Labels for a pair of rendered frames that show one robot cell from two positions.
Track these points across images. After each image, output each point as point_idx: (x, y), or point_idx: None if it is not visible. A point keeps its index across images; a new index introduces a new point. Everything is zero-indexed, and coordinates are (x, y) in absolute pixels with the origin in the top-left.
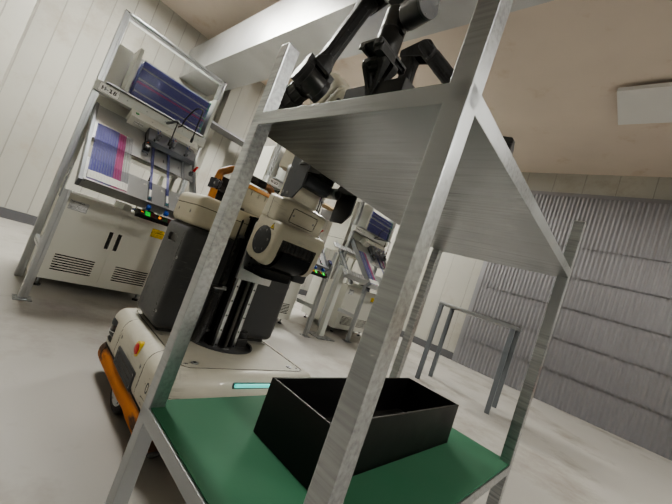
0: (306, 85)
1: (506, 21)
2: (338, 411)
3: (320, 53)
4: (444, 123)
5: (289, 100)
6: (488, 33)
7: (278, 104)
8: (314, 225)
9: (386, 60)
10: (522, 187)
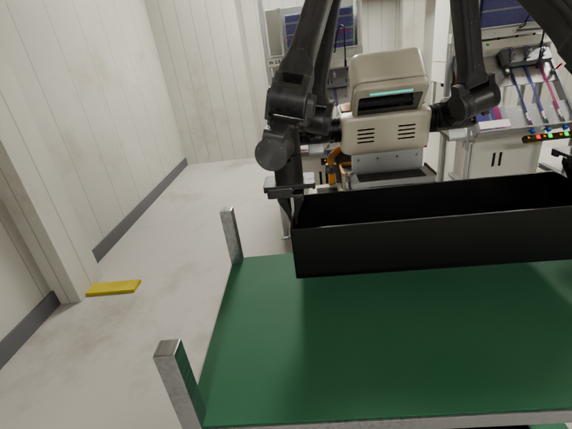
0: (307, 131)
1: (184, 388)
2: None
3: None
4: None
5: (310, 137)
6: (173, 406)
7: (238, 253)
8: None
9: (281, 201)
10: (357, 428)
